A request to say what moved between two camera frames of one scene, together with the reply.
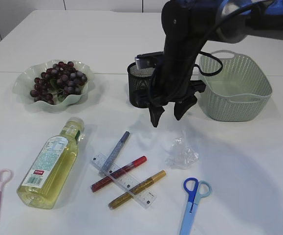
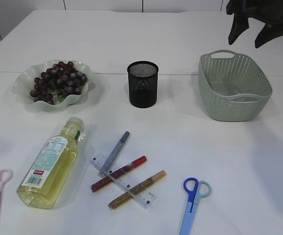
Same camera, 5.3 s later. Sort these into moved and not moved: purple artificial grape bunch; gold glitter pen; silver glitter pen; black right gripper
Moved: black right gripper
Not moved: purple artificial grape bunch; silver glitter pen; gold glitter pen
